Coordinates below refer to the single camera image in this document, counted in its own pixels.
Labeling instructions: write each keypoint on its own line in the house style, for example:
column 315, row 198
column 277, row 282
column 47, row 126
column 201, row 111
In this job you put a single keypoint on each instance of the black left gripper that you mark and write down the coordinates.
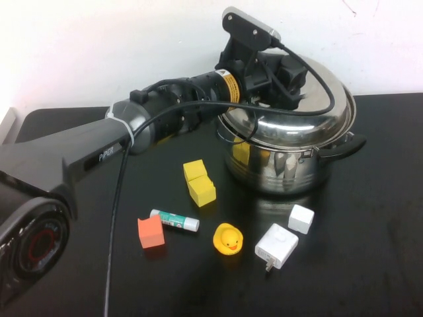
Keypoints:
column 261, row 77

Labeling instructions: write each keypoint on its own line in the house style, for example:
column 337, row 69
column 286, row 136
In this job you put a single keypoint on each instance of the steel lid with black knob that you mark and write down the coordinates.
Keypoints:
column 314, row 128

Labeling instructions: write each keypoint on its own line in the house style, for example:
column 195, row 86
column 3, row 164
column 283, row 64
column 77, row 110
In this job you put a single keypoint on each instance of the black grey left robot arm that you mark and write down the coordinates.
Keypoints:
column 92, row 155

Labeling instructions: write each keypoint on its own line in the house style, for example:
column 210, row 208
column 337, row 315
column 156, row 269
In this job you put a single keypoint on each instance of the yellow foam cube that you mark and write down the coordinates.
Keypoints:
column 195, row 168
column 202, row 193

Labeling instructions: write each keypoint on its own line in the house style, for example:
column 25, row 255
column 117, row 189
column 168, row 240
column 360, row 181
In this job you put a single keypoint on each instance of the small white cube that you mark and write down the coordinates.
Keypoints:
column 300, row 219

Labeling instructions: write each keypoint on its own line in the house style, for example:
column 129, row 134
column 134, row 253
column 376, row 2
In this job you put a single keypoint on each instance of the white plug charger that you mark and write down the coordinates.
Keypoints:
column 277, row 246

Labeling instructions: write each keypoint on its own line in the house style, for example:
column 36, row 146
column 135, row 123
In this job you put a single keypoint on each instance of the yellow rubber duck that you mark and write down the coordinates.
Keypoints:
column 228, row 241

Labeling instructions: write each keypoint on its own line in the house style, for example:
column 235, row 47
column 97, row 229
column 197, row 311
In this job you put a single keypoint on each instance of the white zip tie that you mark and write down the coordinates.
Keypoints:
column 124, row 122

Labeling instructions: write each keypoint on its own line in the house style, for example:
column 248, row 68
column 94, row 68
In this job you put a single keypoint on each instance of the white green glue stick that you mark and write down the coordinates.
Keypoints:
column 180, row 222

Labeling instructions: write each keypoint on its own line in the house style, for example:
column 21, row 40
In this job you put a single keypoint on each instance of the orange foam cube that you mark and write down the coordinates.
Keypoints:
column 151, row 235

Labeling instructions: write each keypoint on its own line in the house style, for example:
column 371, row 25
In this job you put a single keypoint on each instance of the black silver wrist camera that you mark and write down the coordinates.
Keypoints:
column 251, row 29

